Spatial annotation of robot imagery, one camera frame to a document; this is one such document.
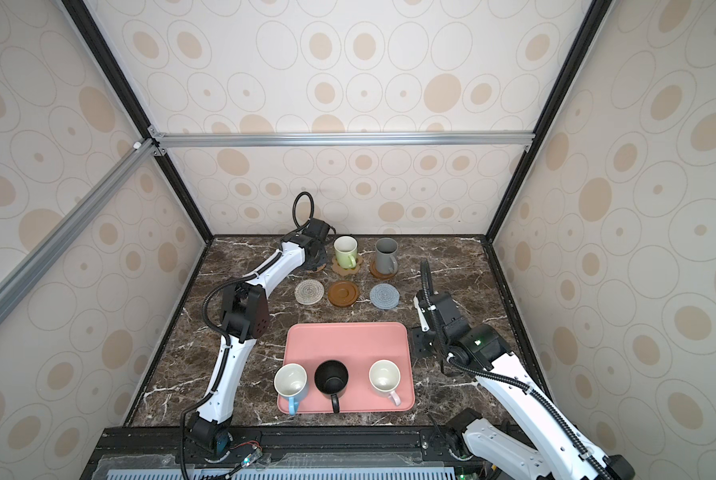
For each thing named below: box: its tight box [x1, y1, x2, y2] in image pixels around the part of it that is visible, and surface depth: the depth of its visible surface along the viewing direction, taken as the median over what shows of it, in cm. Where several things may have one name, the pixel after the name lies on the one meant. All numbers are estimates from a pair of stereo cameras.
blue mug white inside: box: [273, 363, 308, 416], surface depth 78 cm
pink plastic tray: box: [277, 322, 415, 415], surface depth 92 cm
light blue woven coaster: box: [369, 283, 400, 309], surface depth 105 cm
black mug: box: [314, 360, 349, 414], surface depth 78 cm
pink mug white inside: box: [368, 359, 402, 407], surface depth 79 cm
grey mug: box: [374, 237, 399, 275], surface depth 105 cm
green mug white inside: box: [333, 235, 359, 270], surface depth 106 cm
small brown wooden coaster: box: [327, 280, 359, 307], surface depth 105 cm
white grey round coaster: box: [294, 279, 325, 305], surface depth 105 cm
